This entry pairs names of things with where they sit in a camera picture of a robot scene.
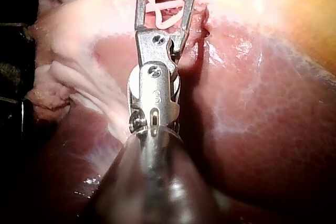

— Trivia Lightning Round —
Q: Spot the right arm instrument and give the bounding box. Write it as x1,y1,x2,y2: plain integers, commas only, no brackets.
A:
127,28,182,137

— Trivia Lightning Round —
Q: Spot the white clip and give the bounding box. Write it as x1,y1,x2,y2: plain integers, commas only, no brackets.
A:
145,0,190,30

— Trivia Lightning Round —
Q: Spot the right arm instrument jaw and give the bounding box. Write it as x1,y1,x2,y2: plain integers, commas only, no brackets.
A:
170,0,197,60
134,0,148,31

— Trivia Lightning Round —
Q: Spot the dark red liver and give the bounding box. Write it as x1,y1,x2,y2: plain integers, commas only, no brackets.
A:
26,0,336,224

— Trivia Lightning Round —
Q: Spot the thin tube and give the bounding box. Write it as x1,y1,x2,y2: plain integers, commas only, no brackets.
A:
145,0,213,14

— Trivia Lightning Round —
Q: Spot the pale fatty tissue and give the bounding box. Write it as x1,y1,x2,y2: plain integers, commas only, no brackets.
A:
26,0,140,143

